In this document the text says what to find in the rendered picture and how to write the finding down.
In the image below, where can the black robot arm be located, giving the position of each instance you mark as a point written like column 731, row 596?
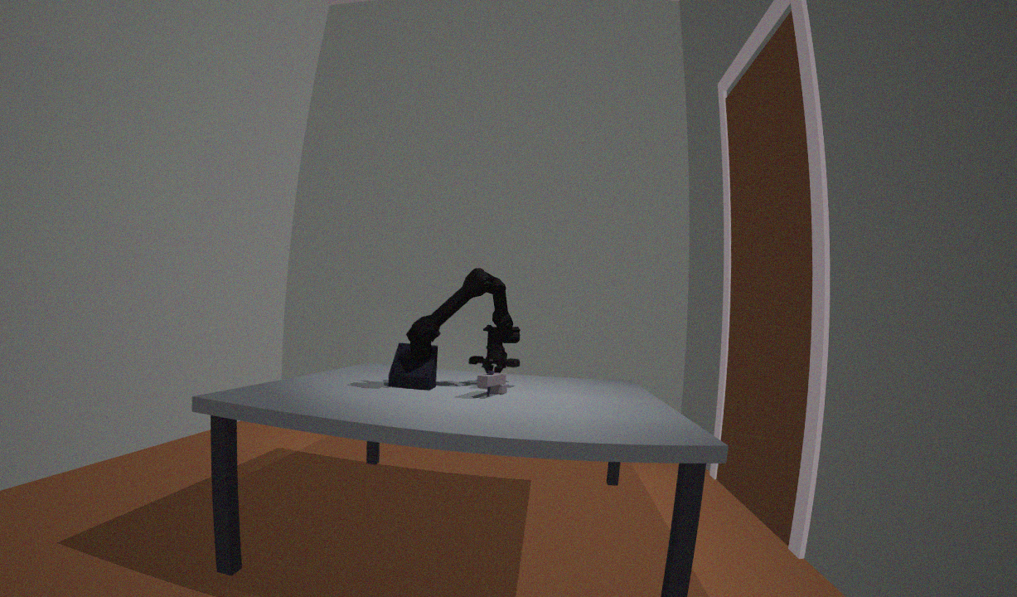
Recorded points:
column 426, row 329

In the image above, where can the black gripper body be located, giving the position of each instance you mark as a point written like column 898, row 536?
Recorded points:
column 494, row 353

